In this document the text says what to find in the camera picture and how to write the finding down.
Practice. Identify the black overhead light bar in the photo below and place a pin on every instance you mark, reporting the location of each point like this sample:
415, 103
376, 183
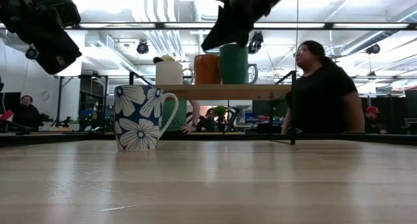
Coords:
327, 25

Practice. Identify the clear plastic cup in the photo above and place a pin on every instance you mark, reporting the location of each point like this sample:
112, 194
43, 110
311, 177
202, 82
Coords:
267, 77

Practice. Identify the plain white mug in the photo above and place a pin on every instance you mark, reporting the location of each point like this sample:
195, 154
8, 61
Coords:
168, 73

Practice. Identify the black ceiling spotlight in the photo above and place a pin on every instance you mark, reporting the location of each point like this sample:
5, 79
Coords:
373, 49
142, 48
31, 53

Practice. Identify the orange mug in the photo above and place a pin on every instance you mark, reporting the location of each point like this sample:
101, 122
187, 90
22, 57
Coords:
207, 69

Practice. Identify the wooden shelf with black frame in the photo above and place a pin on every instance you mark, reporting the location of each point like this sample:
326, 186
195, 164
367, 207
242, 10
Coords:
228, 91

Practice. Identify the green potted plant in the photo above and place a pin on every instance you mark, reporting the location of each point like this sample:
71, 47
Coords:
220, 111

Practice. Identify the black metal rack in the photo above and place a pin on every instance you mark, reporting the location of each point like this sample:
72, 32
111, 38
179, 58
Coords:
60, 87

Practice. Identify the black partition panel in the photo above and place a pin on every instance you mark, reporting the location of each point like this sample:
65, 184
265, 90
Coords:
395, 115

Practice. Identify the black hanging camera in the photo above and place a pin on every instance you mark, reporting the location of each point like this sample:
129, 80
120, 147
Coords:
256, 41

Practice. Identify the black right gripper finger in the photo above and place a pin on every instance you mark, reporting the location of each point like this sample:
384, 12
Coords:
228, 28

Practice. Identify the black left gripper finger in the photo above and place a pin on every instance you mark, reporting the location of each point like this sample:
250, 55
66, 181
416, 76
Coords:
58, 54
63, 9

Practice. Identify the red object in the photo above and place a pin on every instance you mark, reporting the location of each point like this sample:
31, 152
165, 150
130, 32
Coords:
6, 115

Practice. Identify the black monitor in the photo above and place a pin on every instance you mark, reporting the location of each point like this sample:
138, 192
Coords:
11, 103

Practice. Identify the green cup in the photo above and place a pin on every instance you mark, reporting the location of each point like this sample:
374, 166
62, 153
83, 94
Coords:
233, 66

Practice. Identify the light blue ribbed mug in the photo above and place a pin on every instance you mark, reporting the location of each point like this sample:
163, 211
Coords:
256, 72

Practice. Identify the blue white floral mug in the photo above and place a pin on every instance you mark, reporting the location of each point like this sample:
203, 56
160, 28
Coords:
138, 120

